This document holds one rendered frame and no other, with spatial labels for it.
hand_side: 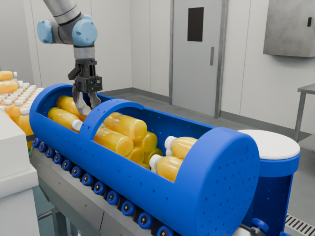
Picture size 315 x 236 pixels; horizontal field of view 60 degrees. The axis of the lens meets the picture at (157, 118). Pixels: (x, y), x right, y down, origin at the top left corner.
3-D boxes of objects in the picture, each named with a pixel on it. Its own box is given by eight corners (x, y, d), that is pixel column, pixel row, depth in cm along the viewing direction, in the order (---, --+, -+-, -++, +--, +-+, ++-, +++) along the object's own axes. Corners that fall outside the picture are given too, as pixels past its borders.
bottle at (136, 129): (130, 124, 82) (96, 112, 95) (132, 145, 85) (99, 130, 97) (147, 117, 87) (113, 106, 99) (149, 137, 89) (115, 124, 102)
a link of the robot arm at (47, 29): (50, 18, 81) (82, 19, 89) (33, 18, 88) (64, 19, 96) (53, 46, 83) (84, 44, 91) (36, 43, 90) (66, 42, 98)
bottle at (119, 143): (116, 161, 81) (83, 143, 94) (134, 156, 86) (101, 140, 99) (116, 138, 80) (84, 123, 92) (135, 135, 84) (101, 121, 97)
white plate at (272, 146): (213, 144, 104) (213, 148, 105) (293, 164, 89) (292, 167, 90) (238, 125, 126) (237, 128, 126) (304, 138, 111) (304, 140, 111)
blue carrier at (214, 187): (185, 273, 57) (206, 142, 51) (27, 148, 116) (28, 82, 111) (249, 226, 77) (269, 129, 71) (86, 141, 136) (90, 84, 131)
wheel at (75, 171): (80, 167, 98) (85, 168, 99) (74, 163, 101) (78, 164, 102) (74, 179, 97) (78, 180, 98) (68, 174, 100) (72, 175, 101)
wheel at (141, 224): (152, 215, 72) (157, 217, 74) (141, 208, 75) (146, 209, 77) (145, 232, 71) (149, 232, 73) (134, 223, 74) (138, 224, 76)
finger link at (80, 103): (80, 117, 101) (83, 92, 99) (72, 114, 105) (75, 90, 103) (87, 117, 103) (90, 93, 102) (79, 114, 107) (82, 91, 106)
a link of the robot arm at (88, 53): (69, 47, 99) (89, 46, 105) (70, 60, 101) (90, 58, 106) (79, 47, 94) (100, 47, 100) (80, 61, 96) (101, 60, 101)
